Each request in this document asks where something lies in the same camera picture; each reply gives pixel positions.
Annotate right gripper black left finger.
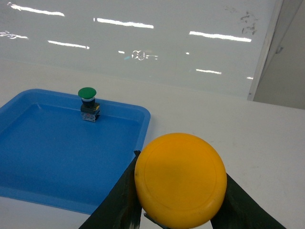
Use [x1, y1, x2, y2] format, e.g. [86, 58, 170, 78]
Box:
[80, 150, 142, 229]

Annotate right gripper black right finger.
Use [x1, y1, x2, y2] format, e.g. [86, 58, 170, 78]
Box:
[211, 175, 285, 229]

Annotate yellow mushroom push button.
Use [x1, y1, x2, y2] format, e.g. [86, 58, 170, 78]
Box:
[134, 133, 227, 229]

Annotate blue plastic tray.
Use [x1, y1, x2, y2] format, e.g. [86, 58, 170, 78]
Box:
[0, 89, 151, 214]

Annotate green mushroom push button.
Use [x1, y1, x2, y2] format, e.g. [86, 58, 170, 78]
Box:
[78, 87, 101, 122]

